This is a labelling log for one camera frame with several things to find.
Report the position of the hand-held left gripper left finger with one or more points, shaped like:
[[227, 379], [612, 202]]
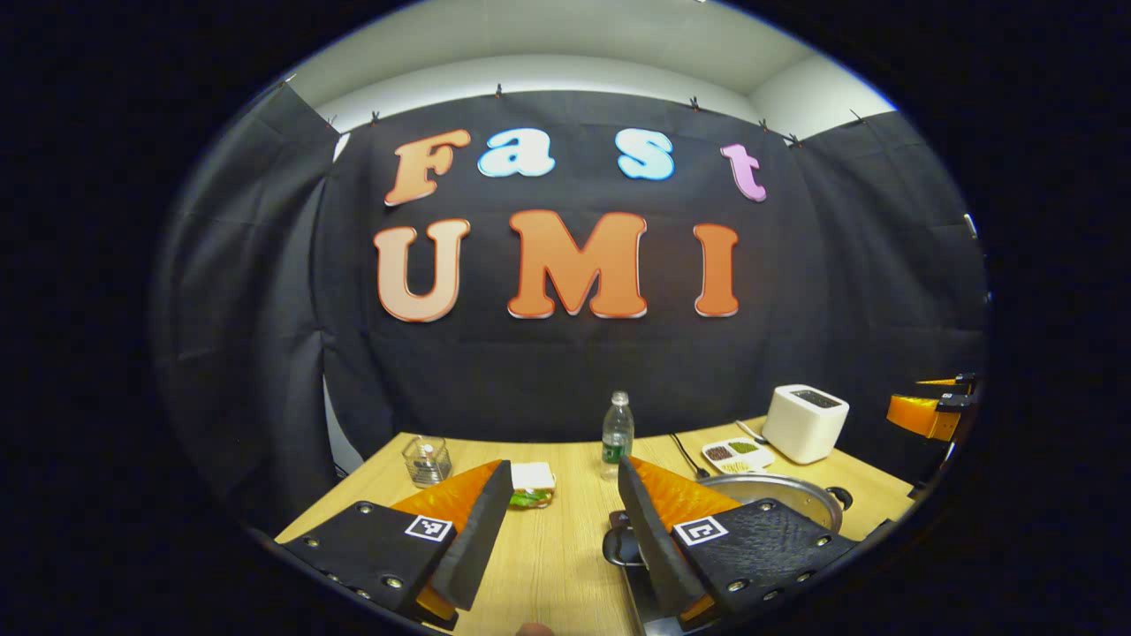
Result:
[[482, 539]]

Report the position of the white divided dish of beans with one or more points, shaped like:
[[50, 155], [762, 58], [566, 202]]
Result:
[[738, 454]]

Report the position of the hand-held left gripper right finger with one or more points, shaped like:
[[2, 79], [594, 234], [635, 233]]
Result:
[[649, 539]]

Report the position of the silver spoon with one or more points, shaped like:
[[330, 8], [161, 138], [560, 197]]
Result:
[[751, 432]]

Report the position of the clear plastic water bottle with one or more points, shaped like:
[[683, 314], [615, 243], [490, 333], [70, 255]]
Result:
[[618, 437]]

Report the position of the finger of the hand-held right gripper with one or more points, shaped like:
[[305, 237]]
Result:
[[919, 415]]

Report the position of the white toaster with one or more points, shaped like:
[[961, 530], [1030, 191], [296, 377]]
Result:
[[804, 424]]

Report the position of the sandwich with lettuce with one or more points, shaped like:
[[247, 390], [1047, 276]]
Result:
[[533, 481]]

